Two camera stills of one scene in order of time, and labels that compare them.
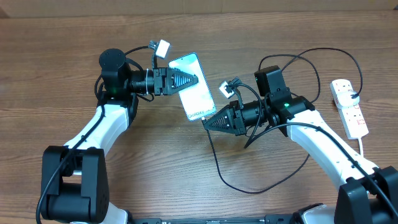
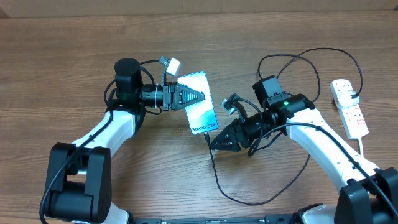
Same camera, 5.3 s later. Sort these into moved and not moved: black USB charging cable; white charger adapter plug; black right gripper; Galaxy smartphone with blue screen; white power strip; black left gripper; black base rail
Moved: black right gripper; black USB charging cable; Galaxy smartphone with blue screen; black left gripper
Not moved: white charger adapter plug; black base rail; white power strip
